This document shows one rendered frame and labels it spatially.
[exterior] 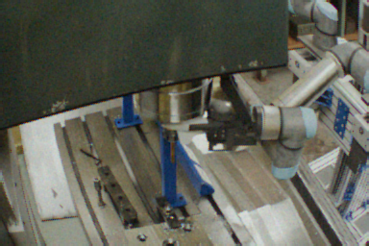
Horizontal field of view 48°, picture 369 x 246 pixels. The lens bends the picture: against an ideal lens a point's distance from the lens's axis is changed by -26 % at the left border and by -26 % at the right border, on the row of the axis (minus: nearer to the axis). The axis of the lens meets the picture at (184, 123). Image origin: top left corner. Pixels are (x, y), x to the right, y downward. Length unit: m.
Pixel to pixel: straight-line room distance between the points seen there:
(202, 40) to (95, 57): 0.19
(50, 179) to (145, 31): 1.31
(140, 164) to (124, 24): 1.03
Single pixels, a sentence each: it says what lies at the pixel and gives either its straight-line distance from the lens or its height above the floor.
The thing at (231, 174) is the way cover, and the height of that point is 0.73.
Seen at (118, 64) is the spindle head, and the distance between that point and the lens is 0.86.
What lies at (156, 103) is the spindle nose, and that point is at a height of 1.52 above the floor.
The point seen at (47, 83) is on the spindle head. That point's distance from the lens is 0.84.
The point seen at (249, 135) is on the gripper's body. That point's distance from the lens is 1.16.
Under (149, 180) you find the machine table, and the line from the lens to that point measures 1.75.
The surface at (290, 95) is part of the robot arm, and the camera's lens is 1.31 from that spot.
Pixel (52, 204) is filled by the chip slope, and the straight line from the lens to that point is 2.02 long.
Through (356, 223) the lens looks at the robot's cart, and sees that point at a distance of 2.63.
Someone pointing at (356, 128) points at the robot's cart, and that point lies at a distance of 1.80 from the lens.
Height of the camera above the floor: 2.11
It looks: 38 degrees down
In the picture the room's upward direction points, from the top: 1 degrees clockwise
